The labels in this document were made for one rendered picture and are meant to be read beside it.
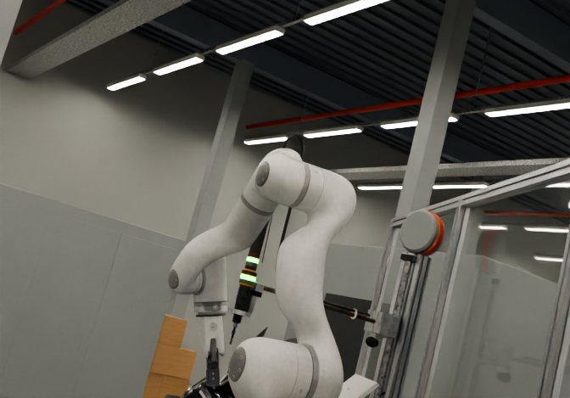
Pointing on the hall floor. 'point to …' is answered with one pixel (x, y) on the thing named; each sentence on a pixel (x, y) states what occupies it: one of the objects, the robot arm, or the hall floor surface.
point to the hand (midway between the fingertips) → (212, 377)
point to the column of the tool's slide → (399, 364)
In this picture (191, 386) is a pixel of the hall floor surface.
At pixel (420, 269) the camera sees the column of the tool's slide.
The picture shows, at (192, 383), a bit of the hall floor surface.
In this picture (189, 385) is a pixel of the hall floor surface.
